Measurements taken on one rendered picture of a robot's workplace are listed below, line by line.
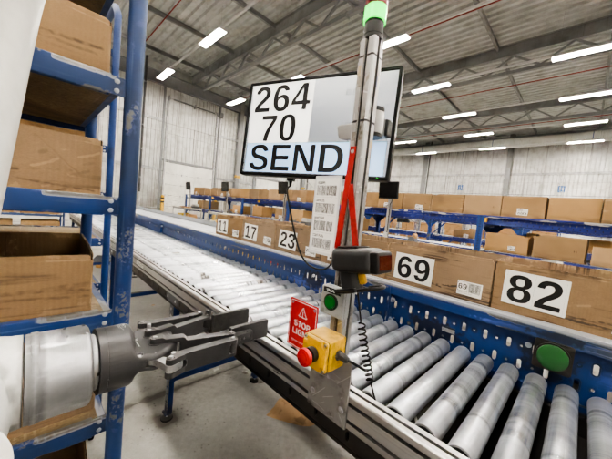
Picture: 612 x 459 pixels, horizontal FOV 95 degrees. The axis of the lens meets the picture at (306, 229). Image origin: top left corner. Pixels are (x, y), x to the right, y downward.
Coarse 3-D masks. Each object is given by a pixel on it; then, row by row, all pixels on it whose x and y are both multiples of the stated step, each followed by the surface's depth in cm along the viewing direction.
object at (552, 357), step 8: (536, 352) 81; (544, 352) 80; (552, 352) 78; (560, 352) 77; (544, 360) 80; (552, 360) 78; (560, 360) 77; (568, 360) 76; (552, 368) 78; (560, 368) 77
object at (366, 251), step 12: (336, 252) 59; (348, 252) 57; (360, 252) 55; (372, 252) 54; (384, 252) 55; (336, 264) 59; (348, 264) 57; (360, 264) 55; (372, 264) 53; (384, 264) 54; (348, 276) 59; (360, 276) 58; (348, 288) 59; (360, 288) 58
